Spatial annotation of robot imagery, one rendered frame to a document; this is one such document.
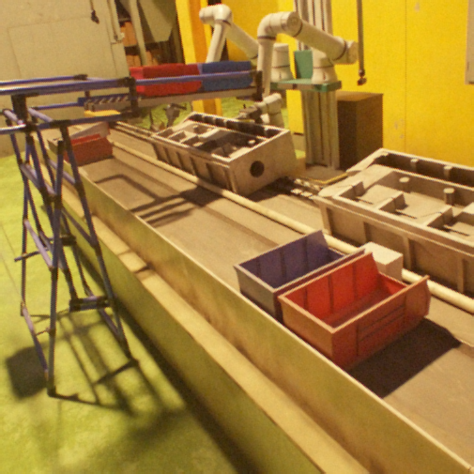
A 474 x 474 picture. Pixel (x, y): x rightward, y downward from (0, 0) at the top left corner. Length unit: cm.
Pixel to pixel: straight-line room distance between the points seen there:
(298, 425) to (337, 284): 37
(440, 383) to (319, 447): 32
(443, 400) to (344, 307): 36
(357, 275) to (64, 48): 755
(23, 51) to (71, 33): 82
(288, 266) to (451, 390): 57
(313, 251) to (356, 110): 239
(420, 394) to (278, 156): 142
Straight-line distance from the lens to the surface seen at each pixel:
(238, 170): 210
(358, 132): 377
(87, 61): 851
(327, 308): 124
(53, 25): 841
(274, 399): 131
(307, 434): 123
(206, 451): 200
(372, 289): 135
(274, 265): 136
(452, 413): 107
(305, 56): 373
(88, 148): 332
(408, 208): 150
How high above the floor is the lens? 152
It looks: 24 degrees down
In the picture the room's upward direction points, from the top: 8 degrees counter-clockwise
